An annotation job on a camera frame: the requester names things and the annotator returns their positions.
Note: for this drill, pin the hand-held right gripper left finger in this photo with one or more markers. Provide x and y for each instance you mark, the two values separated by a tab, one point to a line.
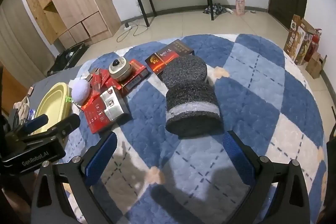
101	158

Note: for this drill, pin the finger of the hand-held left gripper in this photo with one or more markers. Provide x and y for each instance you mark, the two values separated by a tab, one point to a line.
67	124
36	123

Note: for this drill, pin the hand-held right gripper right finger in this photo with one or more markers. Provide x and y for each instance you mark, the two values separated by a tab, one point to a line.
239	158

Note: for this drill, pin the yellow plastic basin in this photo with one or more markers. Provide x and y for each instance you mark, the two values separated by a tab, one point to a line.
51	106

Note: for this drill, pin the green plastic tag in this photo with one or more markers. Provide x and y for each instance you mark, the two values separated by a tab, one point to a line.
68	99

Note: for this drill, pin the white fluffy ball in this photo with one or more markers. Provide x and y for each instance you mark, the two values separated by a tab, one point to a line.
80	91

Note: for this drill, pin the red box with silver end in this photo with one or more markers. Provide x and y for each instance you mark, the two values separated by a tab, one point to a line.
105	111

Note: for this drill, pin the small red box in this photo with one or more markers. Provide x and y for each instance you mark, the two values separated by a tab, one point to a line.
95	81
111	81

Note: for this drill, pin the dark foam cylinder white band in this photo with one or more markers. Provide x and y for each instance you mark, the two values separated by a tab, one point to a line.
193	111

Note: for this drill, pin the beige ceramic pot with lid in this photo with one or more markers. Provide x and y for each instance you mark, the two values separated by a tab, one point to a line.
119	69

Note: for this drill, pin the long red carton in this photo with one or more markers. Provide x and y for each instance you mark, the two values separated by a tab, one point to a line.
135	75

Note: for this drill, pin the plain dark foam cylinder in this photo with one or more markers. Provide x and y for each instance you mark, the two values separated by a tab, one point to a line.
183	69

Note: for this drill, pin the dark red box gold print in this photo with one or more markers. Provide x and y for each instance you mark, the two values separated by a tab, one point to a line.
160	62

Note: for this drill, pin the dark brown box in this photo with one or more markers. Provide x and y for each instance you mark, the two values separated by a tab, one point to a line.
181	47

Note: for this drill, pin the blue tissue packet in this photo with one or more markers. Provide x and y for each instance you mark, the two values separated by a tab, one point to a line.
32	113

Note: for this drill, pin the beige clothing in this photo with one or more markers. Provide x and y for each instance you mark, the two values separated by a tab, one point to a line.
22	107

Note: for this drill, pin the small copper box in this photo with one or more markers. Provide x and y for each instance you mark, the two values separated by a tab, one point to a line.
30	90

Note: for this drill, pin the blue plaid fleece blanket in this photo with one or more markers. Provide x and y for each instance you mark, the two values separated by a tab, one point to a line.
249	95

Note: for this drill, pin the black case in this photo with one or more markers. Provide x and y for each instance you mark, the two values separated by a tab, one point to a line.
67	58

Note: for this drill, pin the beige curtain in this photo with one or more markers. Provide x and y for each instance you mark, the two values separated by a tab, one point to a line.
21	43

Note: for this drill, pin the brown cardboard box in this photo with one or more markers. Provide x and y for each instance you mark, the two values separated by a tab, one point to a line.
316	66

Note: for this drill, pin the wooden wardrobe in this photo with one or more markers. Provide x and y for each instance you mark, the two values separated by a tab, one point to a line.
73	3

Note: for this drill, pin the printed gift box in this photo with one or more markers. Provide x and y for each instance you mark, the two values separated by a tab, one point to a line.
296	40

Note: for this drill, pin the red fire extinguisher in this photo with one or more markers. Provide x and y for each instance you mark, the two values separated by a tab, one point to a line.
313	44

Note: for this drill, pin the plaid cloth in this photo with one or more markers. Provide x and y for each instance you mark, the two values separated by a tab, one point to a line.
215	9

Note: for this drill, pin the pink bag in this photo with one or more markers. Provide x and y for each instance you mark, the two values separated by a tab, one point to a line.
240	6

